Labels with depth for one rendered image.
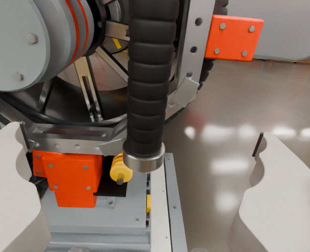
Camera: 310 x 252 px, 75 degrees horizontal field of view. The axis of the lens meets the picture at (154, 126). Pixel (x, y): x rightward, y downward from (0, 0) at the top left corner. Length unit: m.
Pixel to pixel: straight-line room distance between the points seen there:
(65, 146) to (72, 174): 0.08
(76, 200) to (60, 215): 0.25
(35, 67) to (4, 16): 0.05
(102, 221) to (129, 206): 0.11
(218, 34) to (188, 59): 0.06
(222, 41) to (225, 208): 0.96
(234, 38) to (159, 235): 0.78
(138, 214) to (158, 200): 0.26
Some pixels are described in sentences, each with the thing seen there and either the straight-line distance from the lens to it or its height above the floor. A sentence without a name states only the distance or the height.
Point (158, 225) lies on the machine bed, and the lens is 0.97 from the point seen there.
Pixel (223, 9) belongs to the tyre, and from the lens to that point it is 0.48.
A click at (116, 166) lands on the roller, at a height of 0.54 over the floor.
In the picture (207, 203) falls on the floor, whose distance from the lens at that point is 1.20.
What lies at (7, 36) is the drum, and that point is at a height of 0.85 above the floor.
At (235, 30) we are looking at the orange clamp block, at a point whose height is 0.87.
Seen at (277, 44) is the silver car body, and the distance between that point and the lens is 0.97.
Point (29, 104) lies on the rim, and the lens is 0.61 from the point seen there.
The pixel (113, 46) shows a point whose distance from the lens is 0.96.
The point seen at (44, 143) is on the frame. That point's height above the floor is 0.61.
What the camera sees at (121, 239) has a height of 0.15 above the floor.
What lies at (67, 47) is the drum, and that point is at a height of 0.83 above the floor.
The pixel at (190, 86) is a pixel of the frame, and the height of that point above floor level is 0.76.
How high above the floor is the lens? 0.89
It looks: 31 degrees down
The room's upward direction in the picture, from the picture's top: 6 degrees clockwise
